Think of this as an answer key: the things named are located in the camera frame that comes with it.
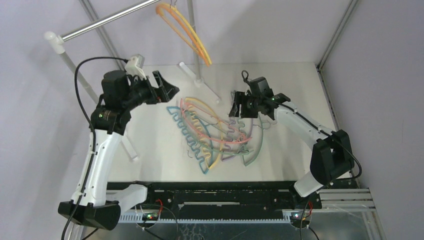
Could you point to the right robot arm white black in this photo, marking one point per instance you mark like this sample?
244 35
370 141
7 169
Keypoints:
331 152

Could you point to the yellow wavy hanger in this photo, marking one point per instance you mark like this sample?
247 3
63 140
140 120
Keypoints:
212 159

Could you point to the pink hanger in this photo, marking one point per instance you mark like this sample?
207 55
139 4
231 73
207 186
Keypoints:
212 132

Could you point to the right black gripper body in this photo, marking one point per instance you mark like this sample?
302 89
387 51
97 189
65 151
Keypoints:
243 106

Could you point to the right circuit board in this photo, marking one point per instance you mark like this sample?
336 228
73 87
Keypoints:
297 217

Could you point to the yellow smooth hanger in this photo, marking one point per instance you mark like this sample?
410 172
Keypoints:
198 39

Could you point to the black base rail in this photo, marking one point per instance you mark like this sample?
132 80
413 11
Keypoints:
237 201

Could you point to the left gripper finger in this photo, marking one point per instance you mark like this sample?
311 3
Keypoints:
164 96
163 84

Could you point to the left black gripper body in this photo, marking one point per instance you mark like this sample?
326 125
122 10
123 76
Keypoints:
142 91

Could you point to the left circuit board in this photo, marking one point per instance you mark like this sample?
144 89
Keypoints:
150 217

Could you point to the aluminium frame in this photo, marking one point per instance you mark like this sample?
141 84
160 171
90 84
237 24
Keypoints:
374 229

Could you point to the blue wavy hanger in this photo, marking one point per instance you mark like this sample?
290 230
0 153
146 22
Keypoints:
201 153

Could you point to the purple wavy hanger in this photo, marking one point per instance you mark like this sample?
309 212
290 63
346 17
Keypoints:
231 135

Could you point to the teal wavy hanger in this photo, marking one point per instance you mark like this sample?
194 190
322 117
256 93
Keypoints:
248 155

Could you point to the circuit board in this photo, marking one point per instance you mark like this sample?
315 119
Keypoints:
297 217
150 217

